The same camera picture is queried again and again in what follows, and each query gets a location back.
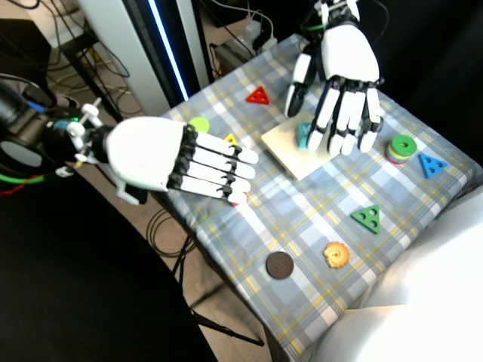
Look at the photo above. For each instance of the green triangle block with holes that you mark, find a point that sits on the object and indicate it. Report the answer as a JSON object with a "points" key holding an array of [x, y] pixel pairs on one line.
{"points": [[368, 219]]}

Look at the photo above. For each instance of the red cube block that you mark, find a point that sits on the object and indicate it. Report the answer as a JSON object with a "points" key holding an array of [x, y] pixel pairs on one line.
{"points": [[235, 205]]}

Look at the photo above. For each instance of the blue triangle block with holes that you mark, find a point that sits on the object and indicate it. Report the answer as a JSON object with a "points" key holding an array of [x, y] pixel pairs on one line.
{"points": [[430, 166]]}

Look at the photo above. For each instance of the blue plaid table cloth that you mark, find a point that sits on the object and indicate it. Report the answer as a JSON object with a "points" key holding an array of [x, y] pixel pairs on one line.
{"points": [[287, 218]]}

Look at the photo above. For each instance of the white column with blue light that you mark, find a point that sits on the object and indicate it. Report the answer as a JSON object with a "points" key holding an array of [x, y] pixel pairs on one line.
{"points": [[124, 56]]}

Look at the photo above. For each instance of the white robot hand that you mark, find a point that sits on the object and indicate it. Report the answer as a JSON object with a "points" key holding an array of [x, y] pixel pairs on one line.
{"points": [[349, 53], [143, 151]]}

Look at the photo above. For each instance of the white robot body shell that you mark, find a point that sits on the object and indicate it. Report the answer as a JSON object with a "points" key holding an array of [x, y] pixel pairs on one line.
{"points": [[434, 301]]}

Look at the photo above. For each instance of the cyan cube block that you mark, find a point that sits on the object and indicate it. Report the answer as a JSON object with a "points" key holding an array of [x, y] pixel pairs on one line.
{"points": [[302, 136]]}

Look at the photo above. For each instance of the small cream square table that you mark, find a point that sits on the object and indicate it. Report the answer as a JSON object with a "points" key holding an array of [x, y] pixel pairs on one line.
{"points": [[287, 158]]}

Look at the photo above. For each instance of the stacked coloured rings toy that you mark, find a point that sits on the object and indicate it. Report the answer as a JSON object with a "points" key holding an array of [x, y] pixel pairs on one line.
{"points": [[402, 149]]}

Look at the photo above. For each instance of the red triangle block with holes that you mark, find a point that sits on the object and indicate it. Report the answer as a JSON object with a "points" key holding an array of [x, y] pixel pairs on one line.
{"points": [[259, 97]]}

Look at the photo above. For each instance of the yellow triangle block with holes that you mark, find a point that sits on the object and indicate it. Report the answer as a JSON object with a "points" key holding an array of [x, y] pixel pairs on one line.
{"points": [[230, 138]]}

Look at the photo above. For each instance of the black metal shelf frame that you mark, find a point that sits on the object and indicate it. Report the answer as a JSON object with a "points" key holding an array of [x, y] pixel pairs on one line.
{"points": [[75, 49]]}

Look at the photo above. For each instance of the yellow toy biscuit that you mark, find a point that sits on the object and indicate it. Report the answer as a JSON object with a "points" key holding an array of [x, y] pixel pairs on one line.
{"points": [[336, 255]]}

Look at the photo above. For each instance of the black tripod stand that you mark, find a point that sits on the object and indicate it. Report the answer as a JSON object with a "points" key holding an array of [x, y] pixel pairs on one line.
{"points": [[226, 332]]}

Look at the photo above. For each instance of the lime green disc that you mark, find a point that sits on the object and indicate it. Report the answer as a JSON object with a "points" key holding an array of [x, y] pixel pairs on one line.
{"points": [[200, 123]]}

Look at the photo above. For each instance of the dark brown toy cookie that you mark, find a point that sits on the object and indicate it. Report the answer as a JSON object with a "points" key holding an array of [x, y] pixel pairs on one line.
{"points": [[279, 265]]}

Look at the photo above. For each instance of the black foreground cover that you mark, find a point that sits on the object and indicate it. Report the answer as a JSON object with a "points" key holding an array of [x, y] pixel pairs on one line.
{"points": [[75, 283]]}

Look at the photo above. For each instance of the white power strip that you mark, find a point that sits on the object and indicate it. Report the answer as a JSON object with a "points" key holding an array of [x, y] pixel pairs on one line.
{"points": [[253, 30]]}

